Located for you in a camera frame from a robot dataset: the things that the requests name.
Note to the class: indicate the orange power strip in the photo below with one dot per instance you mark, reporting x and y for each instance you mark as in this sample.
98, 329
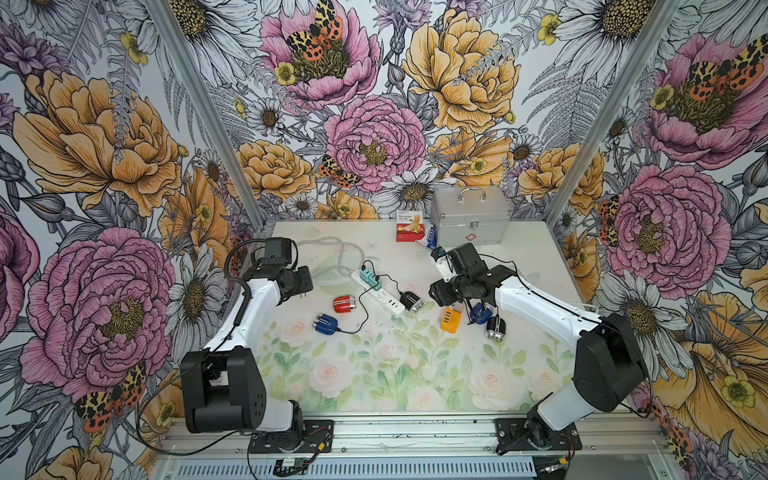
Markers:
451, 318

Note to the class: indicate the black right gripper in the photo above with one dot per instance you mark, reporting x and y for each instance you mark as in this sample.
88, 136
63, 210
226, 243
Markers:
441, 295

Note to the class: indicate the blue device on left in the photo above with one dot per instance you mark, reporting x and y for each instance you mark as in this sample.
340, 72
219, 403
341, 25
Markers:
326, 324

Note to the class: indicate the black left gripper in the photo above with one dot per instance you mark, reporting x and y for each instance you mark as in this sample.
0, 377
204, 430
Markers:
306, 284

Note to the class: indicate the blue device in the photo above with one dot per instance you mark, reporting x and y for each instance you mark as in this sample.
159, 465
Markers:
326, 324
479, 314

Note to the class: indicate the aluminium front rail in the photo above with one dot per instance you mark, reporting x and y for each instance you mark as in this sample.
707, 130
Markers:
474, 434

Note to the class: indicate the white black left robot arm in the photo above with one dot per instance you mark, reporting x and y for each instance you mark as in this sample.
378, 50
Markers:
223, 389

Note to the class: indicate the teal USB charger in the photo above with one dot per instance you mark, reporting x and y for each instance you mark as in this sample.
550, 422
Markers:
370, 278

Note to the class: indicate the silver first aid case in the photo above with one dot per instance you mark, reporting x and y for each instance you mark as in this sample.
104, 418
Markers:
477, 215

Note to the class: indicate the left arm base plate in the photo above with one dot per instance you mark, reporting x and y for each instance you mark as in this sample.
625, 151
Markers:
314, 436

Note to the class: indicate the black silver shaver head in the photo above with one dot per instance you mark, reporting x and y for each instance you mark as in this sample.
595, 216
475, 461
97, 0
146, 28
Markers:
411, 301

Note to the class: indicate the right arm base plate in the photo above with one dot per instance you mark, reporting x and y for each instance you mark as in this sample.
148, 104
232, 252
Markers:
522, 434

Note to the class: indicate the blue white tissue pack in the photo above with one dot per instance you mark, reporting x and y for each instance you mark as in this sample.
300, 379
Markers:
429, 240

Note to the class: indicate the red white bandage box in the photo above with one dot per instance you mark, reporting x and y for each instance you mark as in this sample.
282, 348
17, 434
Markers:
409, 226

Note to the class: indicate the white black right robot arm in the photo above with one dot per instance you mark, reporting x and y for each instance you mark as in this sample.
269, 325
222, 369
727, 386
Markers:
608, 362

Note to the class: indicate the white power strip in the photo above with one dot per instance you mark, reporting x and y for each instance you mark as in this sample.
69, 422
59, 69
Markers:
387, 300

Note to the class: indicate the blue device on right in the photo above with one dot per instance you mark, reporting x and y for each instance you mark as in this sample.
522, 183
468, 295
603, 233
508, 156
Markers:
479, 314

